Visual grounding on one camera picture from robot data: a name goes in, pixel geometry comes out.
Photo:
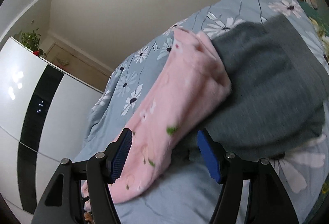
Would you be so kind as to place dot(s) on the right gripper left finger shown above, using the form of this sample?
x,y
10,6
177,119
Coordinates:
x,y
74,183

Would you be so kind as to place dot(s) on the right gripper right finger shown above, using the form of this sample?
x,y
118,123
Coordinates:
x,y
267,202

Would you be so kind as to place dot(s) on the pink fleece pajama garment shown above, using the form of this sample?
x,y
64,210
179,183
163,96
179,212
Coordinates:
x,y
160,96

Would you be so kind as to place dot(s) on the blue floral duvet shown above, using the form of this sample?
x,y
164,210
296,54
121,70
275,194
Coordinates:
x,y
184,192

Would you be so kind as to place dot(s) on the white black wardrobe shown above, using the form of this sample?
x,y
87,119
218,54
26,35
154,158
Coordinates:
x,y
44,113

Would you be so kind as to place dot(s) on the dark grey folded garment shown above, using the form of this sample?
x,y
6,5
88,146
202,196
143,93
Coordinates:
x,y
278,88

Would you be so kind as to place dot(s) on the potted green plant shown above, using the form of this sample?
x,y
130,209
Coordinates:
x,y
31,40

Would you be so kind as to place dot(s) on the green floral bedsheet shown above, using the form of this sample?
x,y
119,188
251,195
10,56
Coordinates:
x,y
319,24

